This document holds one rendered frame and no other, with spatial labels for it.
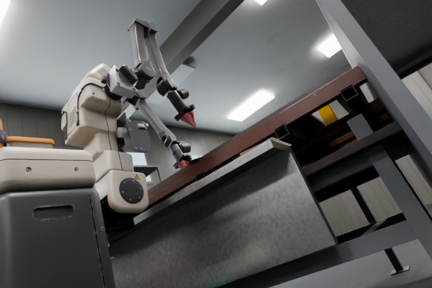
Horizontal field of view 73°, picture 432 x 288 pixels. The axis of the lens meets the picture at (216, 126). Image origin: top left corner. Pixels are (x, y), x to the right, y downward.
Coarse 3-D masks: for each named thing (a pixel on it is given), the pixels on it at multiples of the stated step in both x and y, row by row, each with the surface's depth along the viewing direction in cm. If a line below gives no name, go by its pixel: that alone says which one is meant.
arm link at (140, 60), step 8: (136, 24) 151; (144, 24) 155; (136, 32) 148; (144, 32) 159; (136, 40) 145; (144, 40) 149; (136, 48) 142; (144, 48) 145; (136, 56) 140; (144, 56) 141; (136, 64) 137; (144, 64) 133; (144, 72) 130; (152, 72) 135; (136, 88) 136
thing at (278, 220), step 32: (288, 160) 112; (224, 192) 126; (256, 192) 117; (288, 192) 110; (160, 224) 142; (192, 224) 132; (224, 224) 123; (256, 224) 115; (288, 224) 108; (320, 224) 102; (128, 256) 151; (160, 256) 139; (192, 256) 129; (224, 256) 120; (256, 256) 113; (288, 256) 106
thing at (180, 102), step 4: (180, 100) 142; (176, 104) 141; (180, 104) 141; (184, 104) 142; (192, 104) 143; (176, 108) 142; (180, 108) 141; (184, 108) 139; (188, 108) 139; (180, 112) 141; (184, 112) 143; (176, 116) 143
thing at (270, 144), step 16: (272, 144) 100; (240, 160) 106; (256, 160) 117; (272, 160) 120; (208, 176) 112; (224, 176) 121; (240, 176) 127; (192, 192) 115; (208, 192) 135; (160, 208) 123; (176, 208) 143; (144, 224) 149; (112, 240) 157
